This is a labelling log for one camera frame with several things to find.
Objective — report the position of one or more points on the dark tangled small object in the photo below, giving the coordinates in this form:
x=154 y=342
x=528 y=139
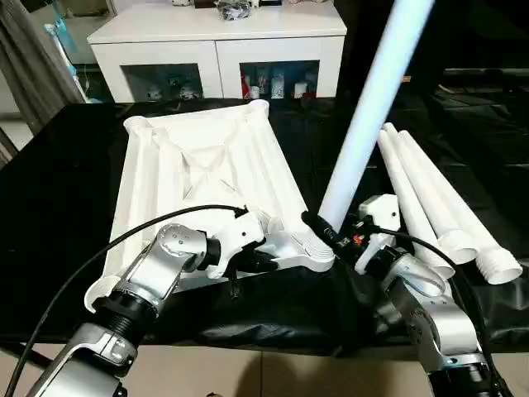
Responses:
x=235 y=10

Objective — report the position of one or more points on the light blue plastic item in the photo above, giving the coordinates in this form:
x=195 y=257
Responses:
x=66 y=41

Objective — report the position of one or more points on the white plastic table leg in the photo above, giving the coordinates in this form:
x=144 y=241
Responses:
x=433 y=197
x=465 y=217
x=372 y=99
x=420 y=227

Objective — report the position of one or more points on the black mat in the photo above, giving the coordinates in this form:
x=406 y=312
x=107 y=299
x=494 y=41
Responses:
x=74 y=182

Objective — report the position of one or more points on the white plastic table top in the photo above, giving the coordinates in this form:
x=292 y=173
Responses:
x=198 y=157

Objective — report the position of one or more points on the small red bottle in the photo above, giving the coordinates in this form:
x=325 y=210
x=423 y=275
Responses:
x=245 y=87

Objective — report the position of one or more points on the small white bottle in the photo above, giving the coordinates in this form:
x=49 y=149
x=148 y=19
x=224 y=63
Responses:
x=278 y=86

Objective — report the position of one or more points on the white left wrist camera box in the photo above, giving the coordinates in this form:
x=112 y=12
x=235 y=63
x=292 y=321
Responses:
x=235 y=240

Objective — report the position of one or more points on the white cabinet with glass doors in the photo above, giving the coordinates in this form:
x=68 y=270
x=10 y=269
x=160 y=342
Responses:
x=216 y=50

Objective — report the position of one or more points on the grey curtain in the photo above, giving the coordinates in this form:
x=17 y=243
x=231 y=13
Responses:
x=33 y=74

